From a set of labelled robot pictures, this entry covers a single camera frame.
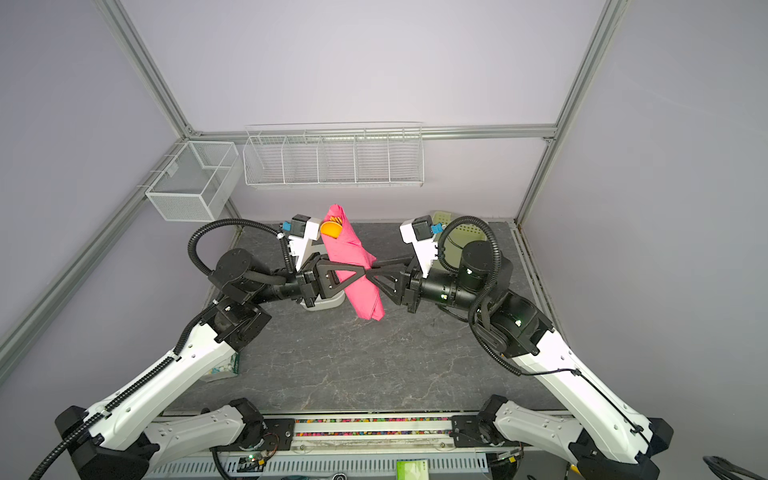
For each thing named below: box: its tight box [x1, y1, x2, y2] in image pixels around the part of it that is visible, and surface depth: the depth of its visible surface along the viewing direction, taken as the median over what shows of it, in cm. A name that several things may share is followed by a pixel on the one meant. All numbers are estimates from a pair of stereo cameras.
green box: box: [395, 458, 429, 480], surface depth 68 cm
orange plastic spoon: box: [320, 217, 343, 239], surface depth 49 cm
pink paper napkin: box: [321, 204, 385, 322], surface depth 52 cm
